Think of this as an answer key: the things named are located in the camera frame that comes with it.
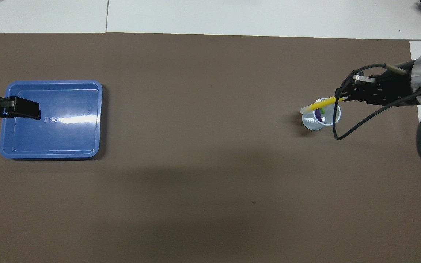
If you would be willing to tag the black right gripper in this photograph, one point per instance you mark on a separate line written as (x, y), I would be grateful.
(393, 89)

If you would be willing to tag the yellow pen white cap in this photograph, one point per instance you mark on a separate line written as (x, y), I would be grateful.
(320, 105)

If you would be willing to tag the purple pen white cap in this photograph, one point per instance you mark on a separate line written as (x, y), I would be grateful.
(319, 117)

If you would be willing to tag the blue plastic tray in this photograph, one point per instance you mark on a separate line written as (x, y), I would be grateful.
(79, 142)

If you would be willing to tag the clear plastic cup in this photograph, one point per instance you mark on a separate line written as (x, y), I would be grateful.
(311, 124)

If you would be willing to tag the brown table mat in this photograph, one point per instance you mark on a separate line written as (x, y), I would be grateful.
(196, 109)

